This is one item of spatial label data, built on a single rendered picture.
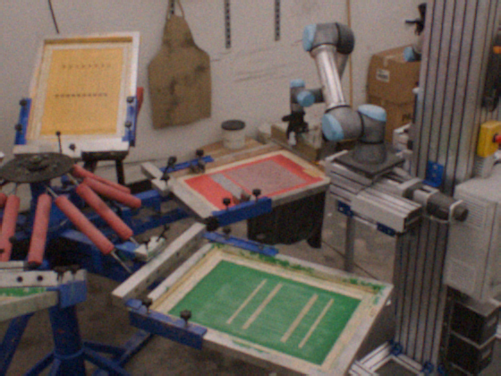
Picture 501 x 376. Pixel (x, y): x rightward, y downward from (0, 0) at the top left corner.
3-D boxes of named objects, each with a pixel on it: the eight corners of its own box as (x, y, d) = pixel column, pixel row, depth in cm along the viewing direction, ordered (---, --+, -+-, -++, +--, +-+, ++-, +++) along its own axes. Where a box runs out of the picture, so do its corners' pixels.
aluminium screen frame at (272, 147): (284, 145, 375) (284, 140, 373) (350, 183, 330) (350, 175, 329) (159, 179, 338) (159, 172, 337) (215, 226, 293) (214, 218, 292)
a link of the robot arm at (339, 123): (367, 132, 267) (336, 16, 282) (332, 136, 264) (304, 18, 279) (357, 142, 278) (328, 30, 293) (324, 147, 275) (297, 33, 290)
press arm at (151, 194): (166, 195, 313) (165, 186, 310) (172, 200, 308) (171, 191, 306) (132, 205, 304) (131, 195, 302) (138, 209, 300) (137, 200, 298)
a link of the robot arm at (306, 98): (322, 91, 311) (314, 84, 321) (300, 93, 309) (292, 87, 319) (322, 106, 315) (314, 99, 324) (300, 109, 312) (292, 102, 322)
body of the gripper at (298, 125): (296, 136, 329) (296, 114, 324) (286, 131, 336) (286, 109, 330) (309, 133, 332) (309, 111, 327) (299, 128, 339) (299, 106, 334)
